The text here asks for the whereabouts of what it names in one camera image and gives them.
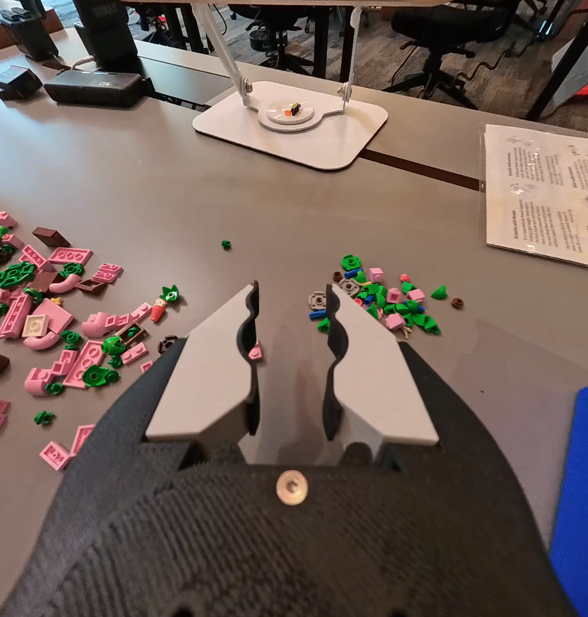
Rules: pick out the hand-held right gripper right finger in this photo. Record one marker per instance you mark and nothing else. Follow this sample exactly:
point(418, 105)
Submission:
point(380, 385)

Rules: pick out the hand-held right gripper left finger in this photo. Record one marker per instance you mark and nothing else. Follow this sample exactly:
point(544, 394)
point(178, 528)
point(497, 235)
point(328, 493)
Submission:
point(202, 385)

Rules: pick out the heap of mixed tiny pieces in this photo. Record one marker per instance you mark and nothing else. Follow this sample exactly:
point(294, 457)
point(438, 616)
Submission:
point(394, 295)

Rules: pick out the brown round brick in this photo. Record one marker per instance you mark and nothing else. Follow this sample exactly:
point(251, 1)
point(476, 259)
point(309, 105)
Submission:
point(168, 344)

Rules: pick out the pile of small toy bricks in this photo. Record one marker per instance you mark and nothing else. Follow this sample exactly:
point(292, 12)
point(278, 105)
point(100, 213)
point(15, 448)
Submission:
point(84, 361)

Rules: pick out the white square plate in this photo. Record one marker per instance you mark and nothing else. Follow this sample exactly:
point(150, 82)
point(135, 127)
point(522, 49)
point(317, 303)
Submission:
point(36, 325)

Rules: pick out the brown square brick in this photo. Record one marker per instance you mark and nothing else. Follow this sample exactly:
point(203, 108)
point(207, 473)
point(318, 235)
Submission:
point(50, 236)

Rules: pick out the green web piece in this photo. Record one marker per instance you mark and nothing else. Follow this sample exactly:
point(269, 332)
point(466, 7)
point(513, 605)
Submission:
point(14, 275)

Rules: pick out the blue storage bin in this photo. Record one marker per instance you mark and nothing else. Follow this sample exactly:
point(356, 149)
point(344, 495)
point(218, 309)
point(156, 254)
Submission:
point(581, 506)

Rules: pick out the printed instruction sheet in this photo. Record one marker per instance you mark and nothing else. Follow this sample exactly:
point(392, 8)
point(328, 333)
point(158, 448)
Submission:
point(540, 193)

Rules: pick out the white board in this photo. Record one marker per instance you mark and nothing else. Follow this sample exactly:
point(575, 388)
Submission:
point(322, 135)

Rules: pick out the tiny orange black brick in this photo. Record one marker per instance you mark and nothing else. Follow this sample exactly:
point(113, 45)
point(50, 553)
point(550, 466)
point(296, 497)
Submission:
point(294, 108)

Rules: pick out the grey desk hatch lid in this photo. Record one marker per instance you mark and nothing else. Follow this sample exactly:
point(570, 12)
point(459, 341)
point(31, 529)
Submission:
point(187, 79)

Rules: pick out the long black bar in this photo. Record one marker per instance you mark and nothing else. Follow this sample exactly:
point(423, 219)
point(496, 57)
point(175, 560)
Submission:
point(96, 89)

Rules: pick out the small flat black device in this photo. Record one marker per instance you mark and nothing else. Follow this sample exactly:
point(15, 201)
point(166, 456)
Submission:
point(16, 82)

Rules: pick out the black office chair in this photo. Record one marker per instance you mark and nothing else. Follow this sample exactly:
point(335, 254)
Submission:
point(274, 33)
point(443, 29)

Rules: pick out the black device with green mark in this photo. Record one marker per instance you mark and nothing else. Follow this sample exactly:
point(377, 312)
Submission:
point(28, 33)

